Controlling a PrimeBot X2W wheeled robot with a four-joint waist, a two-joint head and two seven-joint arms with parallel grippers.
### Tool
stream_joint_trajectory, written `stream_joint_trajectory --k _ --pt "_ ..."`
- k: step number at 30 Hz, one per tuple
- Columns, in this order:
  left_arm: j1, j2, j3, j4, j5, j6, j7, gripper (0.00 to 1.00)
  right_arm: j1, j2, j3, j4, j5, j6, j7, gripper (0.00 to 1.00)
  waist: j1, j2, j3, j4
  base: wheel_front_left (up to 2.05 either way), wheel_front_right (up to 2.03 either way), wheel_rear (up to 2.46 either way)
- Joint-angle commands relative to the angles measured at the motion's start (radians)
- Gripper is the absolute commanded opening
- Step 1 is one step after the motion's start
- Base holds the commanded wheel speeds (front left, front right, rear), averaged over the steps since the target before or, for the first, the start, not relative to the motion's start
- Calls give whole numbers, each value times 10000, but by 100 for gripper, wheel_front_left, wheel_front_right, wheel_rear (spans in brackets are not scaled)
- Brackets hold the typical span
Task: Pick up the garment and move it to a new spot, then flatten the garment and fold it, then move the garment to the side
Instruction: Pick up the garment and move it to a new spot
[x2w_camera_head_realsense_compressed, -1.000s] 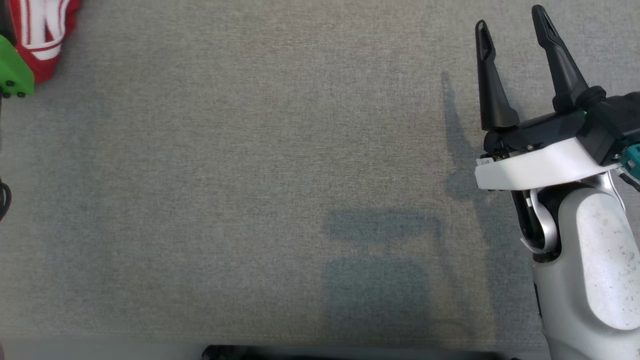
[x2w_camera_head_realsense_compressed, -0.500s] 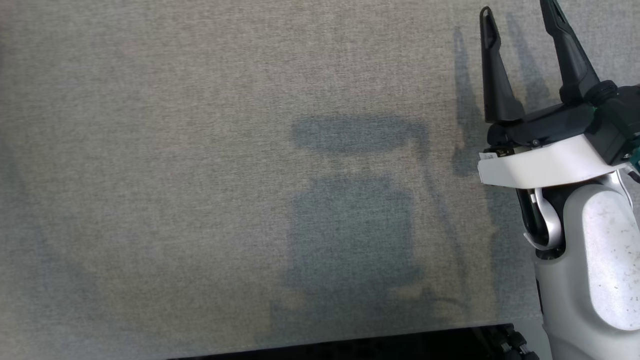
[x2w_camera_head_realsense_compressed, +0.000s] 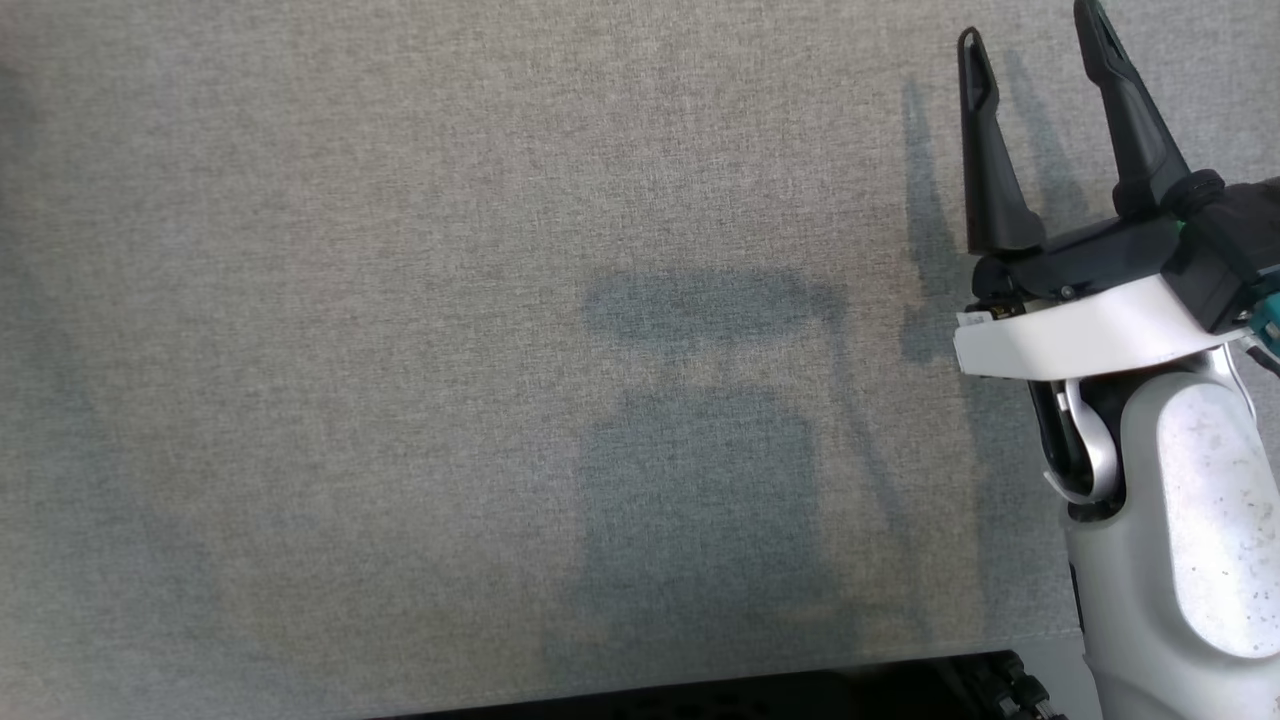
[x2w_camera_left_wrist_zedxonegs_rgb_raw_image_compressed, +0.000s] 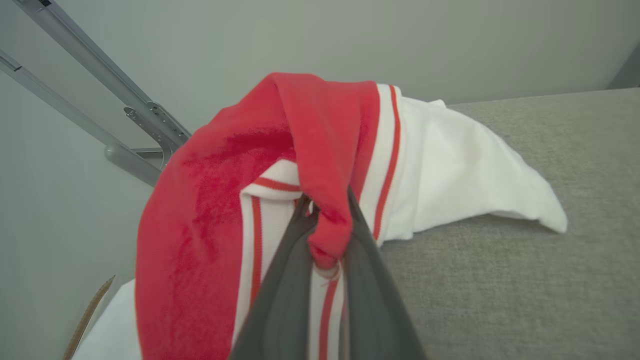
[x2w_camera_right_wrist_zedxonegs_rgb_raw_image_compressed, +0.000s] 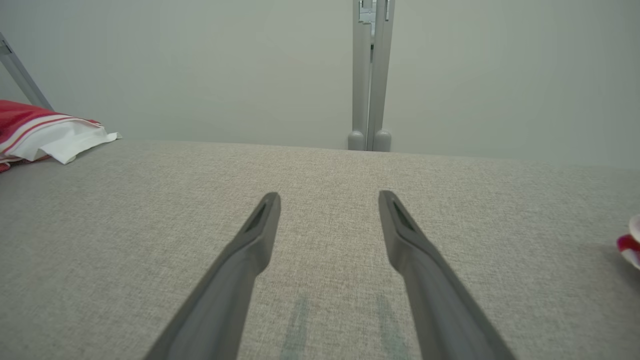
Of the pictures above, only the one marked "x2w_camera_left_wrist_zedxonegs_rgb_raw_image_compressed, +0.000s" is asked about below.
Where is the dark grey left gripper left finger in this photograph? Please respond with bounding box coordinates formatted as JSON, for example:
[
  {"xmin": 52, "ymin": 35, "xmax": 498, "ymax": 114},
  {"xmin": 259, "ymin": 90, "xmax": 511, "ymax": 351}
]
[{"xmin": 230, "ymin": 196, "xmax": 319, "ymax": 360}]

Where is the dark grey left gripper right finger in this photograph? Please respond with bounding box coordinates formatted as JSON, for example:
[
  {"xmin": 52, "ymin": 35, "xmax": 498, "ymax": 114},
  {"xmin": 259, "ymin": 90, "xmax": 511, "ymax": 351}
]
[{"xmin": 342, "ymin": 187, "xmax": 426, "ymax": 360}]

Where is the red shirt with white sleeves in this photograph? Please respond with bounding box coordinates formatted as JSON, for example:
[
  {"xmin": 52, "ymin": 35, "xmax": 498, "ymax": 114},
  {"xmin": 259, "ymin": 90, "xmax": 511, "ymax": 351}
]
[{"xmin": 135, "ymin": 72, "xmax": 568, "ymax": 360}]

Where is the grey fabric sofa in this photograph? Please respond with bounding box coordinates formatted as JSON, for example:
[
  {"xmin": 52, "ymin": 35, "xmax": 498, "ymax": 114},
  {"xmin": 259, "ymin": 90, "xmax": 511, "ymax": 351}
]
[{"xmin": 380, "ymin": 87, "xmax": 640, "ymax": 360}]

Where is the white board with brown edge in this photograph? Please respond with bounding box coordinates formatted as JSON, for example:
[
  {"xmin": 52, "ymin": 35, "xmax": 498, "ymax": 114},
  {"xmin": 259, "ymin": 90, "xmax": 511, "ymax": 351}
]
[{"xmin": 62, "ymin": 275, "xmax": 142, "ymax": 360}]

